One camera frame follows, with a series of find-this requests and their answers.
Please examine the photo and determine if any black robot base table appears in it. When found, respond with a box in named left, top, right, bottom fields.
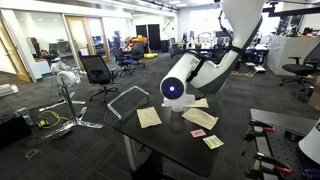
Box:
left=248, top=108, right=320, bottom=180

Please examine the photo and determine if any yellow object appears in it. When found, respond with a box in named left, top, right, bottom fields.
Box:
left=143, top=52, right=159, bottom=60

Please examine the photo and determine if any large brown paper napkin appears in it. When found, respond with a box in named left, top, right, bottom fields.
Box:
left=183, top=97, right=210, bottom=109

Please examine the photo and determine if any blue seat office chair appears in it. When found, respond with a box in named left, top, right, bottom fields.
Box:
left=111, top=47, right=136, bottom=77

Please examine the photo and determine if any black table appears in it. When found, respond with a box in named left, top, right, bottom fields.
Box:
left=103, top=93, right=225, bottom=180

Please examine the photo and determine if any black cabinet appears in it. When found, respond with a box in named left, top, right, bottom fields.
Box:
left=134, top=23, right=162, bottom=53

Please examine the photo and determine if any orange machine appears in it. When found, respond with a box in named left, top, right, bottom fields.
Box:
left=124, top=34, right=148, bottom=48

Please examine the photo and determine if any pink packet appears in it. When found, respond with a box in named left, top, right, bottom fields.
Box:
left=190, top=128, right=207, bottom=139

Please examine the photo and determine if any cluttered work desk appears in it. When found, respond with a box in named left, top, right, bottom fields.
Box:
left=168, top=29, right=271, bottom=66

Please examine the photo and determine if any black mesh office chair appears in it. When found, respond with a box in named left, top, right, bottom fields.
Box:
left=78, top=54, right=122, bottom=104

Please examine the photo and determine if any yellow packet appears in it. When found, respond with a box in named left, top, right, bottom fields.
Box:
left=202, top=134, right=225, bottom=150

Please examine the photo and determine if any metal stand with white heads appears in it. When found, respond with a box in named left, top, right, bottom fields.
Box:
left=39, top=59, right=104, bottom=141

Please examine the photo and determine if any wooden glass double door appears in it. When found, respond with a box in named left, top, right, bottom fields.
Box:
left=64, top=15, right=112, bottom=64

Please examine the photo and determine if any white counter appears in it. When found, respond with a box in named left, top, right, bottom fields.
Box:
left=266, top=33, right=320, bottom=77

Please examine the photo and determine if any wooden single door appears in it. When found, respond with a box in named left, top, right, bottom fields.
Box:
left=0, top=19, right=33, bottom=84

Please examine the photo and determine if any white flat device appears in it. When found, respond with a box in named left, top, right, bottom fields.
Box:
left=0, top=83, right=20, bottom=98

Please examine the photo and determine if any black box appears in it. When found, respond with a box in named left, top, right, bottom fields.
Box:
left=0, top=111, right=33, bottom=149

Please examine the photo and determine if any black overhead beam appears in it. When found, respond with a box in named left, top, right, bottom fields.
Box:
left=261, top=1, right=320, bottom=18

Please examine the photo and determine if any cardboard box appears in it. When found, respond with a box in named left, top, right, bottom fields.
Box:
left=307, top=75, right=320, bottom=112

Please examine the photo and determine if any metal table handle frame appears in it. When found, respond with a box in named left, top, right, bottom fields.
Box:
left=107, top=85, right=150, bottom=121

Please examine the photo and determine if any yellow floor cable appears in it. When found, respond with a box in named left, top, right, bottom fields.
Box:
left=229, top=69, right=255, bottom=79

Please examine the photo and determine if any orange-handled black clamp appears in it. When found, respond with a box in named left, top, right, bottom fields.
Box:
left=243, top=119, right=276, bottom=141
left=244, top=151, right=294, bottom=176

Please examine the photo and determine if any coiled black floor cable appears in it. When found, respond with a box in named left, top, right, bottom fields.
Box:
left=24, top=148, right=42, bottom=161

